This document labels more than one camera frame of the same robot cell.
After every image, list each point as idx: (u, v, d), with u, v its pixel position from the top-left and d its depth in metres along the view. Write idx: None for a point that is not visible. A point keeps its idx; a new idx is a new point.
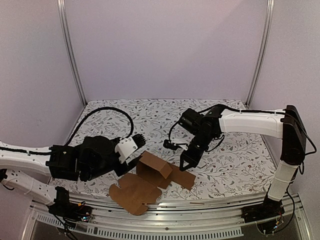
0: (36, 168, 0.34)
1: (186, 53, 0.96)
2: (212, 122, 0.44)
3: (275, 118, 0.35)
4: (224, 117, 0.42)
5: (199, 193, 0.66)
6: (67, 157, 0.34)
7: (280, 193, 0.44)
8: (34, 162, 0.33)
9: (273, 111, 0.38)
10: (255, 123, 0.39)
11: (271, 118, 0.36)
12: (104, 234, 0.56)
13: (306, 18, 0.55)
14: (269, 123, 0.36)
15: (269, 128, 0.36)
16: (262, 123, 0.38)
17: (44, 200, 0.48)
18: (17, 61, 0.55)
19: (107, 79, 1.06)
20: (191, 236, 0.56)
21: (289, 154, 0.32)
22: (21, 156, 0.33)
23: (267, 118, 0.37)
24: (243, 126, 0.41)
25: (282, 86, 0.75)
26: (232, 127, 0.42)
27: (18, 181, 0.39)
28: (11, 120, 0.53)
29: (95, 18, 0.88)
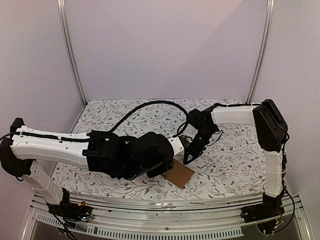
0: (70, 158, 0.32)
1: (186, 53, 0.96)
2: (206, 116, 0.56)
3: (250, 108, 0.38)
4: (215, 111, 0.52)
5: (199, 193, 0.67)
6: (112, 146, 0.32)
7: (275, 188, 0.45)
8: (68, 150, 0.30)
9: (250, 104, 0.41)
10: (235, 114, 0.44)
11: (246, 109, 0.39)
12: (104, 234, 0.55)
13: (307, 18, 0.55)
14: (243, 112, 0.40)
15: (245, 117, 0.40)
16: (239, 113, 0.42)
17: (52, 200, 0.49)
18: (17, 61, 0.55)
19: (107, 79, 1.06)
20: (191, 236, 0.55)
21: (265, 141, 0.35)
22: (54, 145, 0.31)
23: (243, 109, 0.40)
24: (228, 118, 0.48)
25: (283, 85, 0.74)
26: (221, 118, 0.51)
27: (38, 178, 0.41)
28: (10, 119, 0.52)
29: (95, 18, 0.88)
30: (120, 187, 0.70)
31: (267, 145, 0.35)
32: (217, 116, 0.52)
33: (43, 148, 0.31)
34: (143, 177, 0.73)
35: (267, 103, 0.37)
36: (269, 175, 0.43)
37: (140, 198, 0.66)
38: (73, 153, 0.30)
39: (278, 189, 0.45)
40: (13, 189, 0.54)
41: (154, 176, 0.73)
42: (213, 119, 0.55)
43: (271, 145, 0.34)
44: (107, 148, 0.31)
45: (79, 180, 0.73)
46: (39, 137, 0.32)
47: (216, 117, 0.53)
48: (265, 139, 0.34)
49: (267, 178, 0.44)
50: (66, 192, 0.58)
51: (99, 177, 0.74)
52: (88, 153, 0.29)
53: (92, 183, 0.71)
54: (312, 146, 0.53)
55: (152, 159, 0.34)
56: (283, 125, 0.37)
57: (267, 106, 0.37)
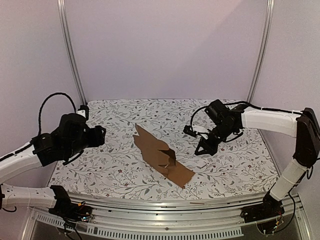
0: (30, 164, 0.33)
1: (186, 53, 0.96)
2: (235, 117, 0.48)
3: (292, 116, 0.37)
4: (247, 112, 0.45)
5: (199, 193, 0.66)
6: (46, 139, 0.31)
7: (284, 192, 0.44)
8: (23, 157, 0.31)
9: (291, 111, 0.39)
10: (270, 122, 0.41)
11: (287, 116, 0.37)
12: (104, 234, 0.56)
13: (306, 18, 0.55)
14: (283, 120, 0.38)
15: (284, 125, 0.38)
16: (276, 120, 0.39)
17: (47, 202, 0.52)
18: (17, 61, 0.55)
19: (107, 79, 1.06)
20: (190, 236, 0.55)
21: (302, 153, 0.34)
22: (10, 160, 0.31)
23: (284, 116, 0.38)
24: (259, 123, 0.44)
25: (283, 85, 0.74)
26: (251, 122, 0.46)
27: (16, 195, 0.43)
28: (11, 120, 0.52)
29: (95, 18, 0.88)
30: (120, 187, 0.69)
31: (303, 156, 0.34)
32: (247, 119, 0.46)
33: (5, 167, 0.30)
34: (143, 177, 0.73)
35: (308, 113, 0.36)
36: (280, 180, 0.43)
37: (140, 198, 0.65)
38: (28, 158, 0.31)
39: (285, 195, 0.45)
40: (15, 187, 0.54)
41: (154, 176, 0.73)
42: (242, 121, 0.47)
43: (306, 157, 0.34)
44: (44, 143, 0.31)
45: (79, 180, 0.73)
46: None
47: (248, 120, 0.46)
48: (303, 151, 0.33)
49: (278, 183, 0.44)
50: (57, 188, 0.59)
51: (99, 177, 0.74)
52: (36, 151, 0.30)
53: (92, 183, 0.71)
54: None
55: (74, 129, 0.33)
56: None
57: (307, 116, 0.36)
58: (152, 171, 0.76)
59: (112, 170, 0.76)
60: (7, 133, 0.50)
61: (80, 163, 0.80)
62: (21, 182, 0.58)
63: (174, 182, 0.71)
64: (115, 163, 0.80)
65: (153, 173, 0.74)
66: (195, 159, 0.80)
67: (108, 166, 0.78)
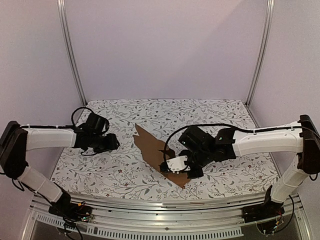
0: (58, 139, 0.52)
1: (186, 53, 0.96)
2: (224, 149, 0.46)
3: (293, 133, 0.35)
4: (238, 142, 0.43)
5: (199, 193, 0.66)
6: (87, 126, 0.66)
7: (283, 196, 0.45)
8: (66, 132, 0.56)
9: (289, 126, 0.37)
10: (271, 142, 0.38)
11: (288, 134, 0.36)
12: (104, 234, 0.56)
13: (306, 18, 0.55)
14: (286, 140, 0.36)
15: (287, 144, 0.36)
16: (278, 140, 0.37)
17: (53, 194, 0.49)
18: (17, 61, 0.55)
19: (107, 79, 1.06)
20: (191, 236, 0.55)
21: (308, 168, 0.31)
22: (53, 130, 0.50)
23: (284, 135, 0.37)
24: (255, 148, 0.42)
25: (283, 85, 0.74)
26: (246, 150, 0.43)
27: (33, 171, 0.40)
28: (11, 120, 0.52)
29: (95, 18, 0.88)
30: (120, 187, 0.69)
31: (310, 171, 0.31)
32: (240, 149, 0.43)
33: (51, 134, 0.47)
34: (143, 177, 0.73)
35: (307, 122, 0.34)
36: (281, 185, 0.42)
37: (140, 198, 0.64)
38: (69, 134, 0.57)
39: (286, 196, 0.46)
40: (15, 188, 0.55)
41: (154, 176, 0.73)
42: (235, 151, 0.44)
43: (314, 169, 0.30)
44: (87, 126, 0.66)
45: (79, 180, 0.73)
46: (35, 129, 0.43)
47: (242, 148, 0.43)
48: (311, 167, 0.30)
49: (280, 188, 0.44)
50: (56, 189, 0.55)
51: (99, 177, 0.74)
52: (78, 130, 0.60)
53: (92, 184, 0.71)
54: None
55: (100, 123, 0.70)
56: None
57: (307, 124, 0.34)
58: (152, 171, 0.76)
59: (112, 170, 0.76)
60: None
61: (80, 163, 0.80)
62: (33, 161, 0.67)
63: (174, 182, 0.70)
64: (115, 163, 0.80)
65: (153, 173, 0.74)
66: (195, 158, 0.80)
67: (108, 167, 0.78)
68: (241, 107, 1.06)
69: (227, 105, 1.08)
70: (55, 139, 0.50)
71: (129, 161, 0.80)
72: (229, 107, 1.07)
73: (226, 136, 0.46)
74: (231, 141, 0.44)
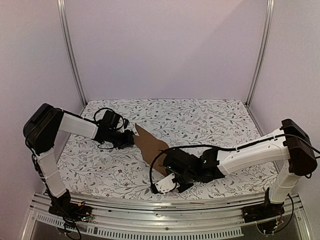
0: (82, 128, 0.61)
1: (186, 53, 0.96)
2: (210, 172, 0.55)
3: (276, 143, 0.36)
4: (222, 162, 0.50)
5: (199, 193, 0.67)
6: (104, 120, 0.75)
7: (281, 197, 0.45)
8: (90, 124, 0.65)
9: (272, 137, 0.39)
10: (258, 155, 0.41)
11: (271, 145, 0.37)
12: (104, 234, 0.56)
13: (306, 17, 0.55)
14: (272, 151, 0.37)
15: (275, 154, 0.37)
16: (264, 152, 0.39)
17: (58, 188, 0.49)
18: (17, 61, 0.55)
19: (107, 80, 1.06)
20: (191, 236, 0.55)
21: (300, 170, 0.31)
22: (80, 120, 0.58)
23: (267, 146, 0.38)
24: (245, 163, 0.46)
25: (283, 85, 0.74)
26: (234, 166, 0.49)
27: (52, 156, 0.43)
28: (11, 119, 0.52)
29: (95, 18, 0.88)
30: (120, 187, 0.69)
31: (303, 172, 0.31)
32: (226, 166, 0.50)
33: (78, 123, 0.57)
34: (143, 177, 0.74)
35: (290, 128, 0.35)
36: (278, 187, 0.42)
37: (140, 198, 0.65)
38: (92, 126, 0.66)
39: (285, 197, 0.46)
40: (14, 188, 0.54)
41: (154, 177, 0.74)
42: (222, 170, 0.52)
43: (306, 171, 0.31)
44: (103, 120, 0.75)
45: (79, 180, 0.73)
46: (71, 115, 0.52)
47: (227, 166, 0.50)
48: (302, 169, 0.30)
49: (277, 191, 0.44)
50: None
51: (99, 177, 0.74)
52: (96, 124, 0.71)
53: (92, 183, 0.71)
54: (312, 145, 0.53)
55: (115, 120, 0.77)
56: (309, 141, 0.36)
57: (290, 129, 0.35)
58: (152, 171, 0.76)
59: (112, 170, 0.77)
60: (7, 132, 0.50)
61: (80, 163, 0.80)
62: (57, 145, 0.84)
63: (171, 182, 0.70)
64: (115, 163, 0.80)
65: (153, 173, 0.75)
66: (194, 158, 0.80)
67: (108, 166, 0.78)
68: (241, 107, 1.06)
69: (227, 105, 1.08)
70: (81, 127, 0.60)
71: (129, 161, 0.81)
72: (229, 107, 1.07)
73: (209, 159, 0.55)
74: (215, 164, 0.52)
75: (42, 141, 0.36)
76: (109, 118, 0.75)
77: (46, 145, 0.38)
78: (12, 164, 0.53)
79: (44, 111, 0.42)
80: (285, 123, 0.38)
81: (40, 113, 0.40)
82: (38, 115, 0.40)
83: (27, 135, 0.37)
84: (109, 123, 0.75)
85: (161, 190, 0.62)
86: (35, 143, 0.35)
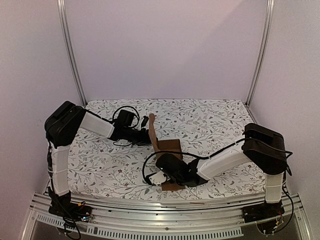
0: (100, 128, 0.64)
1: (186, 53, 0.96)
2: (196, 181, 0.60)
3: (236, 148, 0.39)
4: (200, 169, 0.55)
5: (199, 193, 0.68)
6: (119, 119, 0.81)
7: (277, 195, 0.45)
8: (107, 124, 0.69)
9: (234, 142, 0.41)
10: (226, 160, 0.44)
11: (233, 150, 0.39)
12: (104, 234, 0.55)
13: (307, 17, 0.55)
14: (234, 155, 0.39)
15: (239, 157, 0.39)
16: (228, 157, 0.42)
17: (62, 187, 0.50)
18: (17, 61, 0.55)
19: (107, 79, 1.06)
20: (190, 236, 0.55)
21: (272, 170, 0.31)
22: (99, 120, 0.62)
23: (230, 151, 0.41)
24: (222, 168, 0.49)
25: (283, 85, 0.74)
26: (213, 172, 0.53)
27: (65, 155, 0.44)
28: (11, 120, 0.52)
29: (95, 18, 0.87)
30: (120, 187, 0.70)
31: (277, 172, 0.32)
32: (204, 172, 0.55)
33: (98, 122, 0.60)
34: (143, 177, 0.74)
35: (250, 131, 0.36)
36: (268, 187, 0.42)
37: (140, 198, 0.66)
38: (108, 127, 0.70)
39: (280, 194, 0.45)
40: (15, 188, 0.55)
41: None
42: (203, 176, 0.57)
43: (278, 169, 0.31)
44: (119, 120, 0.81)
45: (79, 180, 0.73)
46: (93, 116, 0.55)
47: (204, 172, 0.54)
48: (273, 169, 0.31)
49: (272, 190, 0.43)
50: (51, 189, 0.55)
51: (99, 177, 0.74)
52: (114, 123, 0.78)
53: (92, 184, 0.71)
54: (312, 145, 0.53)
55: (129, 119, 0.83)
56: (280, 140, 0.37)
57: (248, 132, 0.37)
58: (152, 171, 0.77)
59: (112, 170, 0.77)
60: (6, 132, 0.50)
61: (80, 163, 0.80)
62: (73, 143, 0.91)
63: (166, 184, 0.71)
64: (115, 163, 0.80)
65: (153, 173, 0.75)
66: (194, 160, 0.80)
67: (108, 166, 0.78)
68: (241, 107, 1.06)
69: (227, 105, 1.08)
70: (99, 127, 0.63)
71: (129, 161, 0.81)
72: (229, 107, 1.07)
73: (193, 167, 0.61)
74: (195, 171, 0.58)
75: (63, 137, 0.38)
76: (124, 117, 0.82)
77: (65, 141, 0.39)
78: (13, 163, 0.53)
79: (68, 107, 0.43)
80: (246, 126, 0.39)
81: (64, 109, 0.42)
82: (62, 111, 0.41)
83: (47, 128, 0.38)
84: (124, 121, 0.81)
85: (154, 182, 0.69)
86: (57, 137, 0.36)
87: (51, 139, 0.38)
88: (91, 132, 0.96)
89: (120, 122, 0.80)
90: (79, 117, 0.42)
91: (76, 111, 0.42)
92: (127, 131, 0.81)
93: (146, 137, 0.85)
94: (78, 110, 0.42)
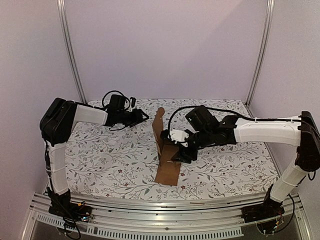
0: (94, 115, 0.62)
1: (186, 52, 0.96)
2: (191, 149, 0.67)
3: (292, 125, 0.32)
4: (239, 127, 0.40)
5: (199, 193, 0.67)
6: (113, 104, 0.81)
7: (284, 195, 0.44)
8: (101, 112, 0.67)
9: (289, 119, 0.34)
10: (270, 132, 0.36)
11: (287, 126, 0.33)
12: (104, 234, 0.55)
13: (307, 18, 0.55)
14: (286, 131, 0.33)
15: (287, 136, 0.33)
16: (279, 131, 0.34)
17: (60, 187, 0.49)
18: (17, 61, 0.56)
19: (107, 79, 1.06)
20: (190, 235, 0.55)
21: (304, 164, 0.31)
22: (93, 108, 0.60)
23: (283, 125, 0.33)
24: (257, 136, 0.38)
25: (283, 85, 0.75)
26: (246, 136, 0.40)
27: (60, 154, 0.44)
28: (11, 119, 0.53)
29: (95, 17, 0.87)
30: (120, 187, 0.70)
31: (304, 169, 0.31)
32: (243, 135, 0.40)
33: (92, 109, 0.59)
34: (143, 177, 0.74)
35: (307, 118, 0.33)
36: (282, 183, 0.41)
37: (140, 198, 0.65)
38: (102, 113, 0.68)
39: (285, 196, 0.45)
40: (15, 188, 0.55)
41: (154, 177, 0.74)
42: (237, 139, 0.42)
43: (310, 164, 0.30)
44: (112, 106, 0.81)
45: (79, 180, 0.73)
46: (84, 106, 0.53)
47: (241, 134, 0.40)
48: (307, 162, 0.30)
49: (279, 188, 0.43)
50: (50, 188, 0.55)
51: (99, 177, 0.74)
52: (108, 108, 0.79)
53: (92, 184, 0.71)
54: None
55: (121, 105, 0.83)
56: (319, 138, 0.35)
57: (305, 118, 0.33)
58: (152, 171, 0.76)
59: (112, 170, 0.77)
60: (6, 132, 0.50)
61: (80, 163, 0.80)
62: (73, 143, 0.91)
63: (165, 183, 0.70)
64: (115, 163, 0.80)
65: (153, 173, 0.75)
66: (195, 159, 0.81)
67: (108, 166, 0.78)
68: (241, 107, 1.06)
69: (227, 105, 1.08)
70: (94, 113, 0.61)
71: (128, 160, 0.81)
72: (229, 107, 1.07)
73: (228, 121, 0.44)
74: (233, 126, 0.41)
75: (59, 134, 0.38)
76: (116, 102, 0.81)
77: (61, 138, 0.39)
78: (13, 162, 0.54)
79: (58, 104, 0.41)
80: (302, 113, 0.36)
81: (55, 106, 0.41)
82: (53, 109, 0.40)
83: (42, 127, 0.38)
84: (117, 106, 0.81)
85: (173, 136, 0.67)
86: (54, 135, 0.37)
87: (47, 137, 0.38)
88: (91, 132, 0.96)
89: (113, 107, 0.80)
90: (70, 113, 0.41)
91: (66, 107, 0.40)
92: (122, 114, 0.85)
93: (139, 118, 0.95)
94: (69, 106, 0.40)
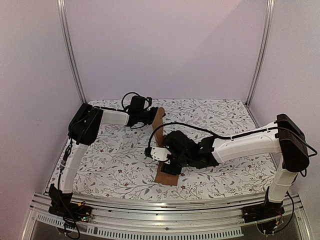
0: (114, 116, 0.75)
1: (186, 52, 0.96)
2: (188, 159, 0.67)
3: (268, 135, 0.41)
4: (216, 149, 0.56)
5: (199, 193, 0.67)
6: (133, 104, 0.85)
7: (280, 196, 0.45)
8: (122, 113, 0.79)
9: (265, 129, 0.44)
10: (248, 145, 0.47)
11: (264, 136, 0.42)
12: (104, 234, 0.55)
13: (307, 17, 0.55)
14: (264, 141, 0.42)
15: (267, 145, 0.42)
16: (256, 142, 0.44)
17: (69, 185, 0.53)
18: (17, 61, 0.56)
19: (107, 79, 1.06)
20: (191, 235, 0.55)
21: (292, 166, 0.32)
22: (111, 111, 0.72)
23: (260, 137, 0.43)
24: (236, 151, 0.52)
25: (282, 85, 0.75)
26: (228, 154, 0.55)
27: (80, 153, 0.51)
28: (11, 120, 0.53)
29: (95, 17, 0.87)
30: (120, 187, 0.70)
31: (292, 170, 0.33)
32: (222, 153, 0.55)
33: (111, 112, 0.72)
34: (143, 177, 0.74)
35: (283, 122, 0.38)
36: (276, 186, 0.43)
37: (140, 198, 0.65)
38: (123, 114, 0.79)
39: (283, 196, 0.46)
40: (15, 188, 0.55)
41: (154, 177, 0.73)
42: (217, 157, 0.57)
43: (298, 165, 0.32)
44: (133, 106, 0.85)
45: (79, 180, 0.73)
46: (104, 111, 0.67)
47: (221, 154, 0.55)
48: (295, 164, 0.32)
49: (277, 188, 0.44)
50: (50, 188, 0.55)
51: (99, 177, 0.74)
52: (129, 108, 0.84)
53: (92, 184, 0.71)
54: (312, 143, 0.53)
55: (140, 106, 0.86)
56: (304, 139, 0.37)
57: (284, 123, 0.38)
58: (152, 171, 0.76)
59: (112, 170, 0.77)
60: (6, 132, 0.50)
61: (81, 163, 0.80)
62: None
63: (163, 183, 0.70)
64: (115, 163, 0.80)
65: (153, 173, 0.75)
66: None
67: (108, 166, 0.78)
68: (241, 107, 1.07)
69: (227, 105, 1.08)
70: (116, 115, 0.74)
71: (129, 160, 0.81)
72: (229, 107, 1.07)
73: (206, 145, 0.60)
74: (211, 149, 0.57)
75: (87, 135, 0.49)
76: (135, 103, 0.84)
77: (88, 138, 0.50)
78: (13, 162, 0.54)
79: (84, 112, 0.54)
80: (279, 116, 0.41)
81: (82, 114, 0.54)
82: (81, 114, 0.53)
83: (73, 130, 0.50)
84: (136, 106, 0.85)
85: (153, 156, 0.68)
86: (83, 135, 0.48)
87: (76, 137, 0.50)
88: None
89: (133, 107, 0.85)
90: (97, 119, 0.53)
91: (93, 114, 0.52)
92: (142, 114, 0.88)
93: None
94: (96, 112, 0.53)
